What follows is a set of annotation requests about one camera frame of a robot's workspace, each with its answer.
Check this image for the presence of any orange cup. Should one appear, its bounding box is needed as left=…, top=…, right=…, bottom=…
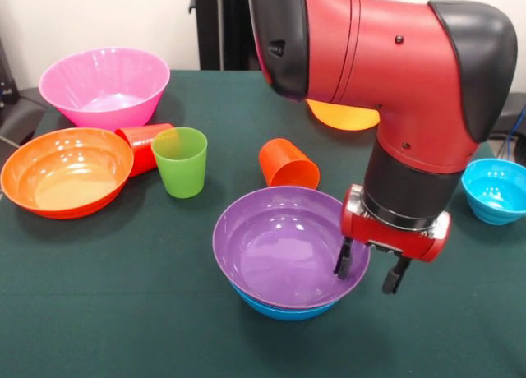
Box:
left=258, top=138, right=321, bottom=190

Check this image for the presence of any dark green tablecloth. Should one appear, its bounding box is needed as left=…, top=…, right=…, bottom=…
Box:
left=0, top=70, right=526, bottom=378

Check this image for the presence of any sky blue bowl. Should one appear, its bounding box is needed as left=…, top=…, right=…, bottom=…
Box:
left=229, top=283, right=342, bottom=322

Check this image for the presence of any large pink bowl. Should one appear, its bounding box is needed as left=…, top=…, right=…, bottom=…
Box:
left=39, top=47, right=172, bottom=132

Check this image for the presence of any orange bowl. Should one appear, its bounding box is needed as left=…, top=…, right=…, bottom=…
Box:
left=0, top=127, right=136, bottom=220

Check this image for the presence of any red cup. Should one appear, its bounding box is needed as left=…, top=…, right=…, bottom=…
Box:
left=114, top=122, right=176, bottom=178

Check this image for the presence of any large yellow bowl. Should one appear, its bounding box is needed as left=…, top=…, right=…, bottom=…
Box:
left=306, top=99, right=381, bottom=131

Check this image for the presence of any black stand base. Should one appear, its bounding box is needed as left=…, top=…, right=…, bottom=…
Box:
left=0, top=85, right=48, bottom=149
left=488, top=90, right=526, bottom=140

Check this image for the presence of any small cyan ribbed bowl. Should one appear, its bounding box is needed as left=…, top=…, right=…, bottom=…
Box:
left=460, top=158, right=526, bottom=226

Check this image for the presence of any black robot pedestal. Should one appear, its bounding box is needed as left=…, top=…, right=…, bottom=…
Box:
left=188, top=0, right=264, bottom=71

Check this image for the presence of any blue cable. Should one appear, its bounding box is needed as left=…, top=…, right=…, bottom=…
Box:
left=495, top=106, right=526, bottom=165

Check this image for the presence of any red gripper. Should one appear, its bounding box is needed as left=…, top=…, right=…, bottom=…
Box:
left=333, top=183, right=452, bottom=296

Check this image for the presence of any purple bowl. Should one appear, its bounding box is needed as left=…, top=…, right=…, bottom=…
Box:
left=212, top=186, right=371, bottom=311

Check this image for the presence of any green cup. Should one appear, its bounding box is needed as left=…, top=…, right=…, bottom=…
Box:
left=150, top=127, right=209, bottom=200

